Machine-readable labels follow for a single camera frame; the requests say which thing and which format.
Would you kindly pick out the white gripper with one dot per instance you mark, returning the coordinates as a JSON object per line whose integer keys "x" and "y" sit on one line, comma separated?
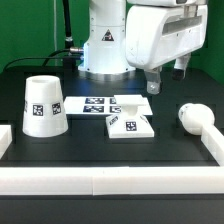
{"x": 157, "y": 35}

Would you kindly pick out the white fence rail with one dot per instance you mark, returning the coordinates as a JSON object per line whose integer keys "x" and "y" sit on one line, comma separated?
{"x": 111, "y": 181}
{"x": 213, "y": 140}

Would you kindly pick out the white lamp bulb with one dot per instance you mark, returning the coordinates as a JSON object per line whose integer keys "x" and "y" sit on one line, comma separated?
{"x": 194, "y": 116}

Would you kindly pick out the white lamp shade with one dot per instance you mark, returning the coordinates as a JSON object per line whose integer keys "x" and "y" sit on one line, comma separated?
{"x": 44, "y": 112}

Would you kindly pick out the white marker board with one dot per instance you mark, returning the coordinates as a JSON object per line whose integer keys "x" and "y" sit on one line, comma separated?
{"x": 101, "y": 105}

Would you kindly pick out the white front fence rail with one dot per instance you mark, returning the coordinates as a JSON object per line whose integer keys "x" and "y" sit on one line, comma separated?
{"x": 111, "y": 181}

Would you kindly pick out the white lamp base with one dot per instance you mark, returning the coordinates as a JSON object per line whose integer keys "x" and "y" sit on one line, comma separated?
{"x": 130, "y": 122}

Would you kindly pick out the white right fence rail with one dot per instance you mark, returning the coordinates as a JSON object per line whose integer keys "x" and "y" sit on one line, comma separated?
{"x": 213, "y": 140}

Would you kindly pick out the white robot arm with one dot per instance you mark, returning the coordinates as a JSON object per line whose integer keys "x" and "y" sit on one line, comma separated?
{"x": 104, "y": 55}

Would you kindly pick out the white left fence block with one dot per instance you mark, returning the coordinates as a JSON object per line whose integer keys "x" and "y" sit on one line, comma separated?
{"x": 5, "y": 138}

